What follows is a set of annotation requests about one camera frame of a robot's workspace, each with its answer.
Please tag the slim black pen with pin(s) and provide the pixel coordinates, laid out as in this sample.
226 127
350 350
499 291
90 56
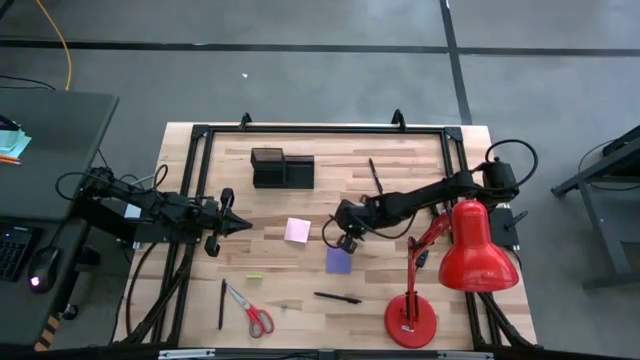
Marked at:
222 305
375 175

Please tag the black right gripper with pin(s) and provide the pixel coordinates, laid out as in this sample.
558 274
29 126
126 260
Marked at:
362 215

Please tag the pale teal paper stack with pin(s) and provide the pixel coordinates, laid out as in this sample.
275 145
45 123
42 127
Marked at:
12 142

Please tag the black computer mouse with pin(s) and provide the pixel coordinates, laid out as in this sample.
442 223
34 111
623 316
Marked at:
44 267

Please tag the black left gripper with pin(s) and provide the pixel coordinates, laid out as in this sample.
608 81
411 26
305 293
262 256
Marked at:
212 217

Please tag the purple sticky note pad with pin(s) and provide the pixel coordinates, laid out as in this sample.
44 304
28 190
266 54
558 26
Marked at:
338 261

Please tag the pink sticky note pad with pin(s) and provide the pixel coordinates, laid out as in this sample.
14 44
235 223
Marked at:
297 230

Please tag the red desk lamp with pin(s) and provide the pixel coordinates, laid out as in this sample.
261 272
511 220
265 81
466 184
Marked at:
475 250

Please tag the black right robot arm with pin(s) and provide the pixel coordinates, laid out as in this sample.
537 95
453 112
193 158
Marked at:
425 192

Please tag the black mesh desk organizer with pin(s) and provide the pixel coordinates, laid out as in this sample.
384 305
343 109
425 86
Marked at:
280 170

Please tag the dark metal table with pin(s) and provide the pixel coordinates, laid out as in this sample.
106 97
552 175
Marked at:
575 182

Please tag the black keyboard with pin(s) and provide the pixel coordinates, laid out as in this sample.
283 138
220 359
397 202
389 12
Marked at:
15 252

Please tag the orange pencil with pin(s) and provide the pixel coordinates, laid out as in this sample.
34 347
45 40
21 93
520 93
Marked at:
10 160

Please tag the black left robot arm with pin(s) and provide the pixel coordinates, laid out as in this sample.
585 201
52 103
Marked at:
150 202

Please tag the small yellow-green eraser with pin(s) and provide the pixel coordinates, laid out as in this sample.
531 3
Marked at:
254 275

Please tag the dark side desk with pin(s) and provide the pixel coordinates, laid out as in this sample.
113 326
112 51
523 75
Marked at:
60 150

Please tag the black aluminium table frame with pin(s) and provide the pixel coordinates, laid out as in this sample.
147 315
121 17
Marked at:
325 129

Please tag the black click pen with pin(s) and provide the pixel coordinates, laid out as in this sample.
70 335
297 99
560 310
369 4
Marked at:
337 298

